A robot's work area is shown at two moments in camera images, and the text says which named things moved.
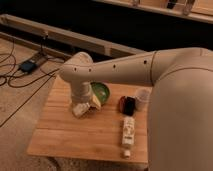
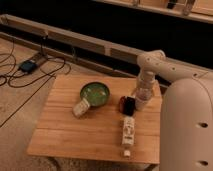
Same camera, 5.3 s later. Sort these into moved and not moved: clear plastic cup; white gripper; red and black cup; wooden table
Moved: white gripper
Not moved: clear plastic cup; red and black cup; wooden table
